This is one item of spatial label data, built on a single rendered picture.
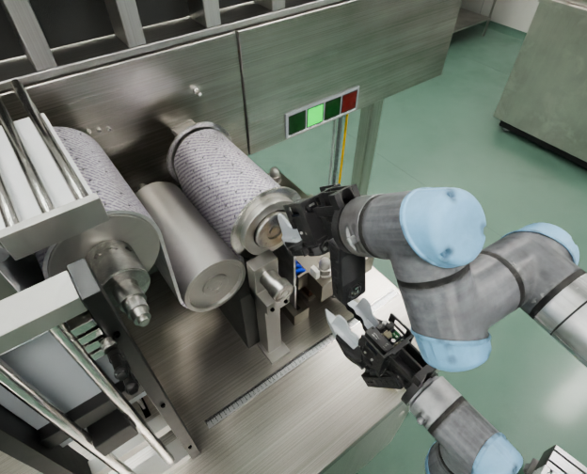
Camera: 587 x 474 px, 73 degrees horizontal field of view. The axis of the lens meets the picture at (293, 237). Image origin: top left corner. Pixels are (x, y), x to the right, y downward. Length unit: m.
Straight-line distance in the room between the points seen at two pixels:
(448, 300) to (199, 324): 0.69
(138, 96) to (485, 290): 0.68
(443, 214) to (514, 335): 1.91
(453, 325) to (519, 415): 1.65
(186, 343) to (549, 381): 1.68
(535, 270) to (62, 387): 0.55
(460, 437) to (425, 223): 0.38
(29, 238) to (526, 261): 0.52
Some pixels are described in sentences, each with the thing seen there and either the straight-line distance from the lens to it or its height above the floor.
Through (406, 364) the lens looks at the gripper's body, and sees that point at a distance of 0.69.
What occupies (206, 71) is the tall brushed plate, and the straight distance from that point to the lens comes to 0.89.
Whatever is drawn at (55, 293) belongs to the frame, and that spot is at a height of 1.44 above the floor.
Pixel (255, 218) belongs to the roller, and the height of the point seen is 1.29.
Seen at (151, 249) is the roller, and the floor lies 1.32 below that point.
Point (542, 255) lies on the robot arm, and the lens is 0.52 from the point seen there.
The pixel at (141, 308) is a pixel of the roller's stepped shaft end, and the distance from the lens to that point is 0.51.
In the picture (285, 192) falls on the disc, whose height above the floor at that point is 1.30.
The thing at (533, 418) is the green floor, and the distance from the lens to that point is 2.09.
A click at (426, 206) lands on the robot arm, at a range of 0.38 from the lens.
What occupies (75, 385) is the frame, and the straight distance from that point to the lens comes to 0.57.
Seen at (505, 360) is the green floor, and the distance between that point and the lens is 2.17.
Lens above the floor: 1.74
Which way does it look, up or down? 47 degrees down
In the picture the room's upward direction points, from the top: straight up
